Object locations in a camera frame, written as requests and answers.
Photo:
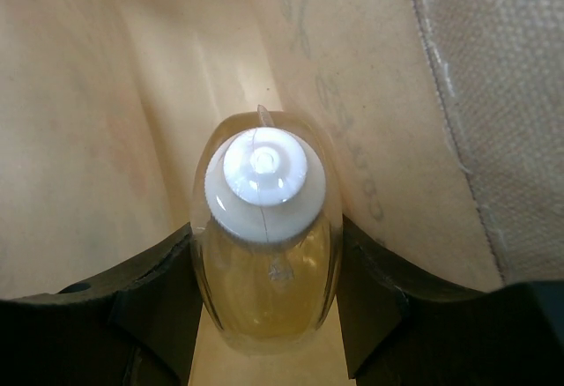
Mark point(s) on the canvas bag with orange handles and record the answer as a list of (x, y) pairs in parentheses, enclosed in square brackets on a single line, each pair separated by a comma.
[(444, 119)]

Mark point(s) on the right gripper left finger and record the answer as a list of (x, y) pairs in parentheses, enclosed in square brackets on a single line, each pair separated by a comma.
[(133, 324)]

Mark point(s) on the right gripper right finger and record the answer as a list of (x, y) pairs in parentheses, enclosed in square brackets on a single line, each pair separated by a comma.
[(402, 325)]

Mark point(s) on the yellow liquid clear bottle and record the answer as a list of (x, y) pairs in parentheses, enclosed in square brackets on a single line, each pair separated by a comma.
[(267, 223)]

